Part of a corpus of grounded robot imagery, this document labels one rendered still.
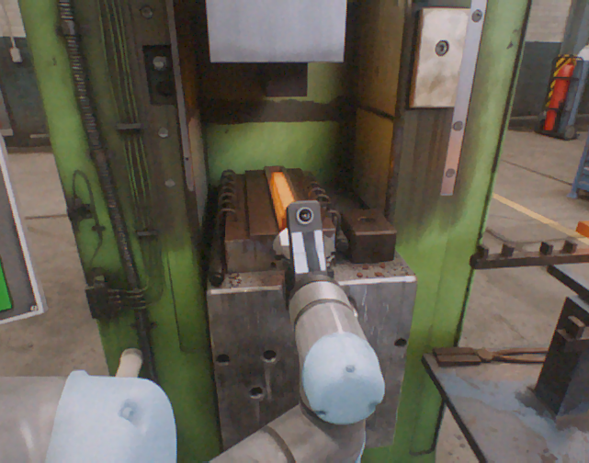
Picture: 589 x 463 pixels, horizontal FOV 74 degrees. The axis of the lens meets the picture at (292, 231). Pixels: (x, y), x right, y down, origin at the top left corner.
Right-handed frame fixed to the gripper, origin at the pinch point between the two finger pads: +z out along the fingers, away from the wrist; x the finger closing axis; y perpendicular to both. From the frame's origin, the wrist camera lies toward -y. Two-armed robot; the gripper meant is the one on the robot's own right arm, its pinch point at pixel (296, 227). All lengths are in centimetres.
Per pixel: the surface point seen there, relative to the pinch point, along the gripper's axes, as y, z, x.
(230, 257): 6.5, 2.7, -11.7
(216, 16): -31.8, 2.4, -11.0
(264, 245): 4.5, 2.7, -5.5
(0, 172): -12.4, -3.8, -41.5
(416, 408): 68, 17, 38
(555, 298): 101, 108, 166
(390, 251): 7.3, 2.7, 18.4
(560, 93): 30, 549, 508
